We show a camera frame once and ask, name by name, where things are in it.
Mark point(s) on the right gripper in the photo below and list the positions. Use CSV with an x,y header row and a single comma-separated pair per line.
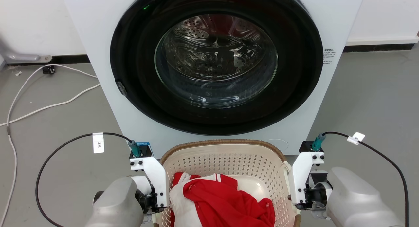
x,y
317,192

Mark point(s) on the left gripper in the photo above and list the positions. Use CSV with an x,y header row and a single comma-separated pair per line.
x,y
149,199

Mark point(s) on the beige perforated laundry basket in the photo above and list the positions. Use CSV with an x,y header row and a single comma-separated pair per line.
x,y
229,160

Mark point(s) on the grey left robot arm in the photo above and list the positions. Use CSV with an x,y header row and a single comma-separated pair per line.
x,y
114,204

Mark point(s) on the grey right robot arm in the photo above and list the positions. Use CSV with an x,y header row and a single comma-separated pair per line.
x,y
356,200

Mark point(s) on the round white filter cover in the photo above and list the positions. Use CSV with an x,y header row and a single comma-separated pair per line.
x,y
277,145

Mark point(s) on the red garment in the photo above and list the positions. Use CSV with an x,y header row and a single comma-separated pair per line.
x,y
226,200

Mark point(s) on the white front-load washing machine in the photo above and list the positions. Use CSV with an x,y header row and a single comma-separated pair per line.
x,y
327,99

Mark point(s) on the printed text sticker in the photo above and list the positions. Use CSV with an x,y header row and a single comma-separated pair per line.
x,y
329,56

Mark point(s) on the black round washer door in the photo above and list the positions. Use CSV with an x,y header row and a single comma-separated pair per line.
x,y
137,56

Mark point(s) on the black baseboard strip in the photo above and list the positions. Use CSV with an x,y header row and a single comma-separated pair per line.
x,y
376,47
70,59

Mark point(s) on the small black floor box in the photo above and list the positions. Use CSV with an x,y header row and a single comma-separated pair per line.
x,y
48,69

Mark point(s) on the steel washing drum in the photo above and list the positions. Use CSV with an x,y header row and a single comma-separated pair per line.
x,y
209,40

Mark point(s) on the white left camera bracket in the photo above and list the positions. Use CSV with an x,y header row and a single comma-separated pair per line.
x,y
155,178

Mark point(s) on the white camera bracket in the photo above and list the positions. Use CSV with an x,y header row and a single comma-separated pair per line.
x,y
299,178
155,178

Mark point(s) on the white right camera bracket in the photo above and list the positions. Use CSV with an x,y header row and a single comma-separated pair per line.
x,y
299,178

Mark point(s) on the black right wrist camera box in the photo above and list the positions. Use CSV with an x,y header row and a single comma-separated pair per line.
x,y
307,146

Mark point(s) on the blue left wrist camera board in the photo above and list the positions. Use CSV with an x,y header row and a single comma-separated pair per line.
x,y
145,149

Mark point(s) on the grey metal wall bracket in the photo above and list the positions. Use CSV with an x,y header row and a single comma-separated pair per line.
x,y
23,56

